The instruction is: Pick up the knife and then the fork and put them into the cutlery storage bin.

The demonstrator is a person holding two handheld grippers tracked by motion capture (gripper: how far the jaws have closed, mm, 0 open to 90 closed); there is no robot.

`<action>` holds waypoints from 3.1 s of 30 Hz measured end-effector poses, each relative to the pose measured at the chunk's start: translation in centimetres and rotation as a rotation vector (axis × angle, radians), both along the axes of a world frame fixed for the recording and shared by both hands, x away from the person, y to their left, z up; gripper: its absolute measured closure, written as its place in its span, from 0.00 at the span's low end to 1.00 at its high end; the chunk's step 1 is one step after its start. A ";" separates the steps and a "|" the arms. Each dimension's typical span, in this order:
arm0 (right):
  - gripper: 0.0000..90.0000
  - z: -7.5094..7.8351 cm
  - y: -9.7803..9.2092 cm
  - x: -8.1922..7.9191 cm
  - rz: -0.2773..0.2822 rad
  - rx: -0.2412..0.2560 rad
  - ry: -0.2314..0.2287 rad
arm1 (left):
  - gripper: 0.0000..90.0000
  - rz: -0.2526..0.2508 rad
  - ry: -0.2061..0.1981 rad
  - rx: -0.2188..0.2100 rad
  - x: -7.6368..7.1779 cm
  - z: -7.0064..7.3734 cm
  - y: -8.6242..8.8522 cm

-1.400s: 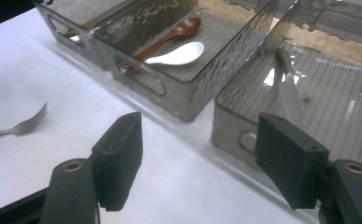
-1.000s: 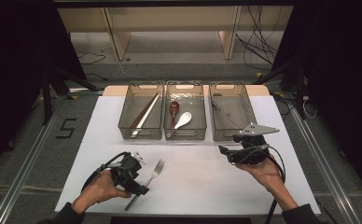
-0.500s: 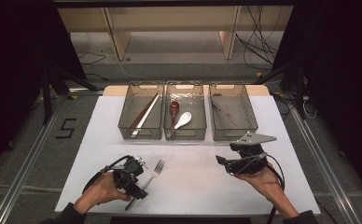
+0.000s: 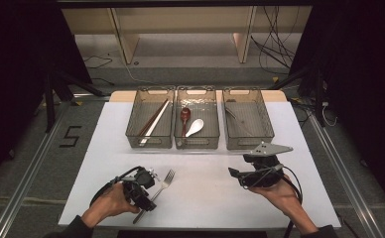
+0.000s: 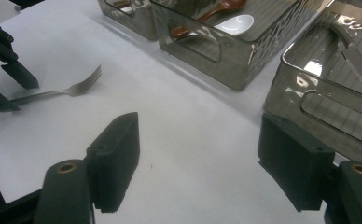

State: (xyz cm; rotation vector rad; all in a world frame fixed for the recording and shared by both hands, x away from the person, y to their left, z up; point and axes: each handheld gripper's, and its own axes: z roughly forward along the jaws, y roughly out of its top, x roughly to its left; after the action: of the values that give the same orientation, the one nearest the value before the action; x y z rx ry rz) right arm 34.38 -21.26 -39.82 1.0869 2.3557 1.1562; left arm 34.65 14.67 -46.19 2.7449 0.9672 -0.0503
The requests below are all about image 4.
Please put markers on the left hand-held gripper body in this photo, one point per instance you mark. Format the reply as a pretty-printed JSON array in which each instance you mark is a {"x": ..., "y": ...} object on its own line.
[{"x": 141, "y": 181}]

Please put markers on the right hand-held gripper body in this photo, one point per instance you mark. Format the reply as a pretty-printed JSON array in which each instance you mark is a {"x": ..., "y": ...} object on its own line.
[{"x": 266, "y": 175}]

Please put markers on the metal fork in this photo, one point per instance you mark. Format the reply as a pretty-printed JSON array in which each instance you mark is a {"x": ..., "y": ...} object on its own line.
[{"x": 170, "y": 175}]

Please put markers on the smoky clear plastic bin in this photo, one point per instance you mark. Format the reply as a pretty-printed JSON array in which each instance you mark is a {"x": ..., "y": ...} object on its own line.
[
  {"x": 203, "y": 109},
  {"x": 147, "y": 112},
  {"x": 253, "y": 115}
]

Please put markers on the white ceramic spoon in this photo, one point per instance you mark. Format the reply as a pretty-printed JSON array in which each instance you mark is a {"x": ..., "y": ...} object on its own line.
[{"x": 196, "y": 125}]

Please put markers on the brown wooden spoon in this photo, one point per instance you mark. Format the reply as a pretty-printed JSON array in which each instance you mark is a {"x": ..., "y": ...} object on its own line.
[{"x": 185, "y": 114}]

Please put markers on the person's right hand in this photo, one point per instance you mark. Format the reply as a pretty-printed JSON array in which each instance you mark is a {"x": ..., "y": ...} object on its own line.
[{"x": 280, "y": 198}]

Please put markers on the person's left hand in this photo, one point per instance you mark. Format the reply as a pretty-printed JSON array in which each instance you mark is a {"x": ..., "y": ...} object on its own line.
[{"x": 111, "y": 203}]

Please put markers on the black metal stand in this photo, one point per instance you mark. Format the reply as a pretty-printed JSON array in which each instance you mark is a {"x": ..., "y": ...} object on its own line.
[
  {"x": 50, "y": 109},
  {"x": 319, "y": 99}
]

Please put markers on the dark curtain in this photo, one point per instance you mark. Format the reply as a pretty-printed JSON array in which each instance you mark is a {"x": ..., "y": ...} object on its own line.
[
  {"x": 15, "y": 82},
  {"x": 362, "y": 82}
]

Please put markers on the beige wooden desk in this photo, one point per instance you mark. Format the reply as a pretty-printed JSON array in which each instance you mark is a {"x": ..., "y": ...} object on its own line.
[{"x": 126, "y": 39}]

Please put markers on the aluminium floor rail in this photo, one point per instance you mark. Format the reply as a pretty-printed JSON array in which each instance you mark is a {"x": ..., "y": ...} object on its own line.
[
  {"x": 346, "y": 185},
  {"x": 22, "y": 195}
]

